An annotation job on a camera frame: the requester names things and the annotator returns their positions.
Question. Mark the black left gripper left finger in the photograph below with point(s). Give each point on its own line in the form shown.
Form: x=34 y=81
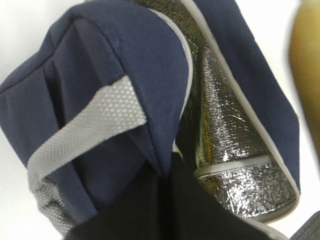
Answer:
x=152 y=208

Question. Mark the navy blue lunch bag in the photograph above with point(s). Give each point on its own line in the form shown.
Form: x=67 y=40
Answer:
x=121 y=84

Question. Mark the brown bread loaf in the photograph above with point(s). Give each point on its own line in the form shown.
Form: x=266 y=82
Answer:
x=304 y=59

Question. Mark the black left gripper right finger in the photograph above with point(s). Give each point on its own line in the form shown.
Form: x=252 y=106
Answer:
x=310 y=229

